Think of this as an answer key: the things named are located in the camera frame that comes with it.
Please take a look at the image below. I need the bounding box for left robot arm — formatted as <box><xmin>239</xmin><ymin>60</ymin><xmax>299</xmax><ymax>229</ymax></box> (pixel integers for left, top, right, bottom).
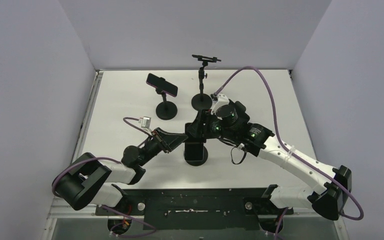
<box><xmin>51</xmin><ymin>127</ymin><xmax>188</xmax><ymax>215</ymax></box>

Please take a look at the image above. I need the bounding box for magenta edged phone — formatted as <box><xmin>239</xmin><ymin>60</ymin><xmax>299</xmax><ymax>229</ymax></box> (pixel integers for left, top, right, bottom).
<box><xmin>146</xmin><ymin>73</ymin><xmax>178</xmax><ymax>97</ymax></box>

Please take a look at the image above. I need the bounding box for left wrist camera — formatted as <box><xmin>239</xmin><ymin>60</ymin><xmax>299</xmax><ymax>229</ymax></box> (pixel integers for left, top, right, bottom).
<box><xmin>138</xmin><ymin>116</ymin><xmax>152</xmax><ymax>130</ymax></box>

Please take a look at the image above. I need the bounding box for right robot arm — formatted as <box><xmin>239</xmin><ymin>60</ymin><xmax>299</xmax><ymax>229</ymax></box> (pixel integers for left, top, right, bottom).
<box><xmin>185</xmin><ymin>104</ymin><xmax>352</xmax><ymax>221</ymax></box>

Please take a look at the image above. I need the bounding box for dark blue phone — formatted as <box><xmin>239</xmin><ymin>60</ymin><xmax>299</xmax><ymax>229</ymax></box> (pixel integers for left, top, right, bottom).
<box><xmin>231</xmin><ymin>101</ymin><xmax>250</xmax><ymax>123</ymax></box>

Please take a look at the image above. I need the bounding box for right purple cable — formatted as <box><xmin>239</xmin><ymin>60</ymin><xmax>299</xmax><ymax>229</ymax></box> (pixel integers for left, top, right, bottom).
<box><xmin>213</xmin><ymin>66</ymin><xmax>365</xmax><ymax>221</ymax></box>

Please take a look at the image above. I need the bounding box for tall empty phone stand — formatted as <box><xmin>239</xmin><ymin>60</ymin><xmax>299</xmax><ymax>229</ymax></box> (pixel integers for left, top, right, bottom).
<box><xmin>191</xmin><ymin>54</ymin><xmax>222</xmax><ymax>111</ymax></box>

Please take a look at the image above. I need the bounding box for silver black phone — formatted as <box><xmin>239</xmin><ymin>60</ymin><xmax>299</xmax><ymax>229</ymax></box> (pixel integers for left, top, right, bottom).
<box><xmin>184</xmin><ymin>142</ymin><xmax>204</xmax><ymax>163</ymax></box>

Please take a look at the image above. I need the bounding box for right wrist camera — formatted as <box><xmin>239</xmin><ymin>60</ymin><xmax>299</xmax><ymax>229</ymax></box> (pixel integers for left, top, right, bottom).
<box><xmin>210</xmin><ymin>93</ymin><xmax>230</xmax><ymax>115</ymax></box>

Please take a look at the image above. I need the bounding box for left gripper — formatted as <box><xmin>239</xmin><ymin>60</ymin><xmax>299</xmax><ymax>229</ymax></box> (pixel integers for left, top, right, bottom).
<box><xmin>137</xmin><ymin>127</ymin><xmax>188</xmax><ymax>167</ymax></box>

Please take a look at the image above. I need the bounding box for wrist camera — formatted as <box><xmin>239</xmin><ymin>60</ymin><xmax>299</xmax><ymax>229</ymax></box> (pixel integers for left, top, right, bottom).
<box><xmin>138</xmin><ymin>116</ymin><xmax>152</xmax><ymax>130</ymax></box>
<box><xmin>210</xmin><ymin>93</ymin><xmax>230</xmax><ymax>115</ymax></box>

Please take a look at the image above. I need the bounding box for black phone stand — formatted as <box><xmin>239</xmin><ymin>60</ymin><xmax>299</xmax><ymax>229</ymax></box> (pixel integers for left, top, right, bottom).
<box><xmin>155</xmin><ymin>88</ymin><xmax>178</xmax><ymax>121</ymax></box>
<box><xmin>183</xmin><ymin>142</ymin><xmax>209</xmax><ymax>167</ymax></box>

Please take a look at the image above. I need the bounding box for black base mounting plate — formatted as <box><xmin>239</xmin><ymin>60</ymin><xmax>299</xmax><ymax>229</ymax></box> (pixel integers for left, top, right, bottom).
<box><xmin>114</xmin><ymin>187</ymin><xmax>283</xmax><ymax>231</ymax></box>

